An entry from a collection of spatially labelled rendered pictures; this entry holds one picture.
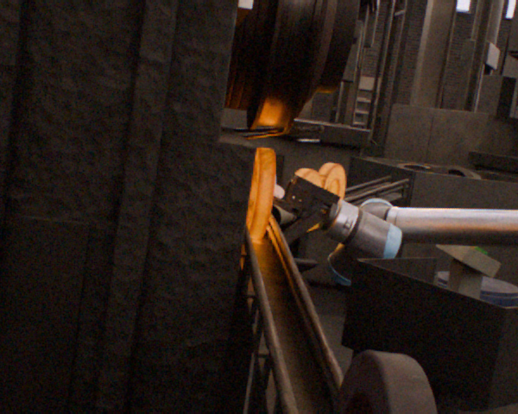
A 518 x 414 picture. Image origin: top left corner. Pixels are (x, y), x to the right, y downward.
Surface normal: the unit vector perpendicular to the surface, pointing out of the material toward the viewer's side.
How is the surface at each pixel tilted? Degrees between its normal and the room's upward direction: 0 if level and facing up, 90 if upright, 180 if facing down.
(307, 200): 90
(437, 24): 90
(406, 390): 23
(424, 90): 90
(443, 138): 90
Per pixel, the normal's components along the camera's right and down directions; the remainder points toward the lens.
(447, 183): 0.34, 0.18
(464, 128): -0.90, -0.07
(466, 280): 0.09, 0.15
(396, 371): 0.16, -0.93
